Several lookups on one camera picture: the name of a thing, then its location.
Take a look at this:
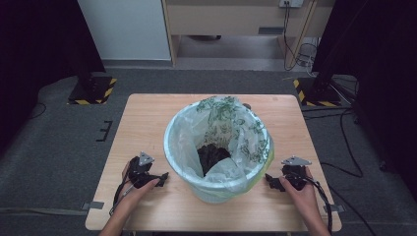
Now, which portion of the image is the person's right hand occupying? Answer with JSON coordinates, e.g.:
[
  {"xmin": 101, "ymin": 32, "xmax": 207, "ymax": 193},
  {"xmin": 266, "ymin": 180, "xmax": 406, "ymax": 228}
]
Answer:
[{"xmin": 278, "ymin": 166, "xmax": 319, "ymax": 213}]

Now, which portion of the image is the white wall socket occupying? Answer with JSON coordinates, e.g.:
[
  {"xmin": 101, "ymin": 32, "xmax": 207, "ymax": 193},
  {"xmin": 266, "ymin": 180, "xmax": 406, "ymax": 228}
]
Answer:
[{"xmin": 278, "ymin": 0, "xmax": 305, "ymax": 9}]

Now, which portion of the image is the dark crumpled waste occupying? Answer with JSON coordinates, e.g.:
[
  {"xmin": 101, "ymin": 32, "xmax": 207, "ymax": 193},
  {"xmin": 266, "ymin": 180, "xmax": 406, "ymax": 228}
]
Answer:
[{"xmin": 196, "ymin": 143, "xmax": 232, "ymax": 177}]

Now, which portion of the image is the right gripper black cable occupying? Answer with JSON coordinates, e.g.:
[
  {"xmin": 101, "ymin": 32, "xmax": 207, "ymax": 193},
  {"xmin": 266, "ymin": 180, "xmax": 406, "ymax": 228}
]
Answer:
[{"xmin": 304, "ymin": 176, "xmax": 334, "ymax": 236}]

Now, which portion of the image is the black stand base striped tape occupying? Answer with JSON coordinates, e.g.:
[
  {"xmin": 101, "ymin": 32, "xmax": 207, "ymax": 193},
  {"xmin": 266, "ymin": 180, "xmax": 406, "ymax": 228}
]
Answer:
[
  {"xmin": 292, "ymin": 78, "xmax": 342, "ymax": 108},
  {"xmin": 67, "ymin": 76, "xmax": 118, "ymax": 106}
]

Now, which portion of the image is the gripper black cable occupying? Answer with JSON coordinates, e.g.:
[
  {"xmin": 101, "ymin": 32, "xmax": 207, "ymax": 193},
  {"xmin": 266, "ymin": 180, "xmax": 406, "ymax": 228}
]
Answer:
[
  {"xmin": 108, "ymin": 175, "xmax": 136, "ymax": 217},
  {"xmin": 304, "ymin": 176, "xmax": 334, "ymax": 236}
]

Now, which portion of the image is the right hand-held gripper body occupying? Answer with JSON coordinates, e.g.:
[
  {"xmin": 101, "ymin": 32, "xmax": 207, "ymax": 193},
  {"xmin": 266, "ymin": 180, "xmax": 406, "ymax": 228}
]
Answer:
[{"xmin": 280, "ymin": 155, "xmax": 313, "ymax": 192}]

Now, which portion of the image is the pale green plastic trash bin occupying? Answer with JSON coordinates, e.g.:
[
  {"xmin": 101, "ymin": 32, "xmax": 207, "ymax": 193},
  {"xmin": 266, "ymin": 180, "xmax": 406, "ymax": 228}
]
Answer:
[{"xmin": 162, "ymin": 97, "xmax": 275, "ymax": 205}]

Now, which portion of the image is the white panel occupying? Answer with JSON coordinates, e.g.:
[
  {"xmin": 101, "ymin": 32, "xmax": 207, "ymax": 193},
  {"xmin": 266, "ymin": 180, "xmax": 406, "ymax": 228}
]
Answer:
[{"xmin": 77, "ymin": 0, "xmax": 172, "ymax": 61}]

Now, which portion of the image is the black floor cable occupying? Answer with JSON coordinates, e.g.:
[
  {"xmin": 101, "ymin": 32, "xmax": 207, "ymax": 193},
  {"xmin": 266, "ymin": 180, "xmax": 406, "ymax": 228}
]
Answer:
[
  {"xmin": 300, "ymin": 105, "xmax": 366, "ymax": 179},
  {"xmin": 29, "ymin": 101, "xmax": 47, "ymax": 120},
  {"xmin": 328, "ymin": 183, "xmax": 379, "ymax": 236}
]

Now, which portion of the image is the grey table edge tape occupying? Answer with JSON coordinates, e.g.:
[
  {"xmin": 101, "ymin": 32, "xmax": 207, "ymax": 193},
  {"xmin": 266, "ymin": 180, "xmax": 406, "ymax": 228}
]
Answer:
[
  {"xmin": 81, "ymin": 201, "xmax": 105, "ymax": 211},
  {"xmin": 323, "ymin": 204, "xmax": 346, "ymax": 214}
]

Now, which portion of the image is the black socket cable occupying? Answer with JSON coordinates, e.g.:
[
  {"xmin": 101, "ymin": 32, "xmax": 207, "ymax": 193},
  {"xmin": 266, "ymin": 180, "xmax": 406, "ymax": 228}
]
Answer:
[{"xmin": 282, "ymin": 1, "xmax": 320, "ymax": 72}]

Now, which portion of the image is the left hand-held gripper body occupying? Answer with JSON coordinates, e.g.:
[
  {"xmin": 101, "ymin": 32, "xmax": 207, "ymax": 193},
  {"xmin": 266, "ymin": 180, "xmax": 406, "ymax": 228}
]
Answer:
[{"xmin": 127, "ymin": 150, "xmax": 162, "ymax": 190}]

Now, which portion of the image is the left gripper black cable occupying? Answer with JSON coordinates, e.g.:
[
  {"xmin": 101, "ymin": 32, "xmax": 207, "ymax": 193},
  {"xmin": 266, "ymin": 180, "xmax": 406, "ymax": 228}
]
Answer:
[{"xmin": 108, "ymin": 175, "xmax": 136, "ymax": 217}]

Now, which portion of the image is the person's left hand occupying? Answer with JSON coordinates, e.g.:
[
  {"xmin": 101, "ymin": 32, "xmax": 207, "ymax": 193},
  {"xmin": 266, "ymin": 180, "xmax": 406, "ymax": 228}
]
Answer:
[{"xmin": 121, "ymin": 161, "xmax": 161, "ymax": 206}]

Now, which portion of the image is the dark curtain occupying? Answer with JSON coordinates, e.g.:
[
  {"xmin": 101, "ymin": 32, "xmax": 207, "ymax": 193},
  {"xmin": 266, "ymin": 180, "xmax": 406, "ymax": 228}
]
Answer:
[
  {"xmin": 0, "ymin": 0, "xmax": 106, "ymax": 158},
  {"xmin": 311, "ymin": 0, "xmax": 417, "ymax": 201}
]

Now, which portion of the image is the grey desk label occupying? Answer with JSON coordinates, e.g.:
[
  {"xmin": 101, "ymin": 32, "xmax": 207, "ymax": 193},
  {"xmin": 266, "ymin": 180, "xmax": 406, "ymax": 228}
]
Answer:
[{"xmin": 258, "ymin": 27, "xmax": 285, "ymax": 36}]

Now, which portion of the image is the black metal stand post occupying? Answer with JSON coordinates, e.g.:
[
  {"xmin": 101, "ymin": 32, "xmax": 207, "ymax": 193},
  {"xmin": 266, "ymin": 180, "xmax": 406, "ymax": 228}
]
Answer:
[
  {"xmin": 312, "ymin": 0, "xmax": 373, "ymax": 94},
  {"xmin": 76, "ymin": 0, "xmax": 106, "ymax": 94}
]

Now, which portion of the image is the clear green-printed plastic bag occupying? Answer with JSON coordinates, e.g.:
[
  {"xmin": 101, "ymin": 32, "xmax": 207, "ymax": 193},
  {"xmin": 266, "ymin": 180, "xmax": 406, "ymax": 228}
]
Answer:
[{"xmin": 166, "ymin": 94, "xmax": 273, "ymax": 189}]

